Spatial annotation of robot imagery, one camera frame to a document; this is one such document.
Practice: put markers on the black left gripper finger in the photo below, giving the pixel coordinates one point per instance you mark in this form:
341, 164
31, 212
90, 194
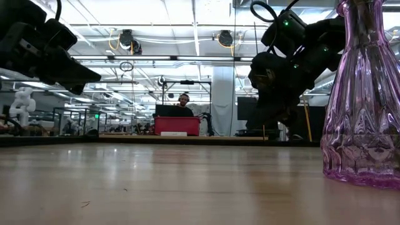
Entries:
76, 89
72, 73

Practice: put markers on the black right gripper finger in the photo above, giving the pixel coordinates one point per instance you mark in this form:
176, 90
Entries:
289, 114
268, 112

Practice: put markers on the pink glass vase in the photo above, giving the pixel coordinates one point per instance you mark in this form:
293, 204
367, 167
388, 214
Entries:
359, 125

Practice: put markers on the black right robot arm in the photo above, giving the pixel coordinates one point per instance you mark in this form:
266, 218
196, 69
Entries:
322, 37

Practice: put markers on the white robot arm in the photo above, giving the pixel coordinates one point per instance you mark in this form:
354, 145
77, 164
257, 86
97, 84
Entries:
23, 103

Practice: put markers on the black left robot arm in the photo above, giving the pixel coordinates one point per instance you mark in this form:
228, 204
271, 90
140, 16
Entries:
18, 15

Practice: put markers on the small black robot arm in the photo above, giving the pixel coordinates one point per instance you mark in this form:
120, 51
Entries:
208, 120

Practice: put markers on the black monitor on stand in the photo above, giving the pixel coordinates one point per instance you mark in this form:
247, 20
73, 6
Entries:
245, 109

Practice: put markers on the black partition panel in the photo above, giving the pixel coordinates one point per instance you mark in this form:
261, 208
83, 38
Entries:
315, 125

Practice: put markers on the white building column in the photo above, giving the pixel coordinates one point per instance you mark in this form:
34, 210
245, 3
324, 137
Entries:
223, 87

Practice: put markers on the person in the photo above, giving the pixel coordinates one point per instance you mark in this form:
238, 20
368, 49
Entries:
184, 99

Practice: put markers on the long ceiling light bar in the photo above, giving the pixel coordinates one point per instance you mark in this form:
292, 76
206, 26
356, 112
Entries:
156, 57

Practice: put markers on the black headphones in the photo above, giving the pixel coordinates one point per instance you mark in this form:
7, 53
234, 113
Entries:
179, 99

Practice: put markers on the black laptop screen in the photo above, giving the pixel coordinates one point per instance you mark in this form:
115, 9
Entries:
165, 111

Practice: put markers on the red plastic bin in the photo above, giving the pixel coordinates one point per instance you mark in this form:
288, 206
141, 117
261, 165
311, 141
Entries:
176, 125

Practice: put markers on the white flat box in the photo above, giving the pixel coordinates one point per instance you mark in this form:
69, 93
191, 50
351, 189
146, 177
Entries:
173, 133

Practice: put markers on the black framed glass enclosure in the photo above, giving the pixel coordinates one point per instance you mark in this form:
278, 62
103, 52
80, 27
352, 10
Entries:
79, 122

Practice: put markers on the black aluminium table frame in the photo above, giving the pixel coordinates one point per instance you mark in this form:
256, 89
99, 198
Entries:
47, 141

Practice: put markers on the black overhead stand frame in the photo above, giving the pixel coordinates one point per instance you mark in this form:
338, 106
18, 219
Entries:
187, 82

